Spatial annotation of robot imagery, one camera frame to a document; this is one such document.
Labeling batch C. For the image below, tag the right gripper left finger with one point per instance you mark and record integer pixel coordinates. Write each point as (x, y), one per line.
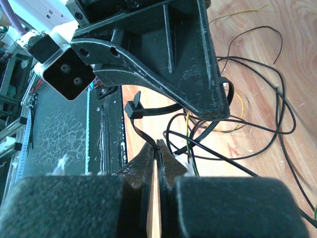
(95, 206)

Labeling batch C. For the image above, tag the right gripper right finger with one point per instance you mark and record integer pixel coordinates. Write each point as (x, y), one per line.
(223, 207)

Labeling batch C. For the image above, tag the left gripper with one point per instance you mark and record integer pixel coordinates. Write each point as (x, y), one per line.
(164, 45)

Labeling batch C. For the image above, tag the black zip tie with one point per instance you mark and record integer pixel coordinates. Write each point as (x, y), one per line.
(135, 110)

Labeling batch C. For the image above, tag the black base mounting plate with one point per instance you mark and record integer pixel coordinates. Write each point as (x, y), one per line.
(106, 149)

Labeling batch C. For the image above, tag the grey slotted cable duct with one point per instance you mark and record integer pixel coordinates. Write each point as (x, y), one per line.
(18, 155)

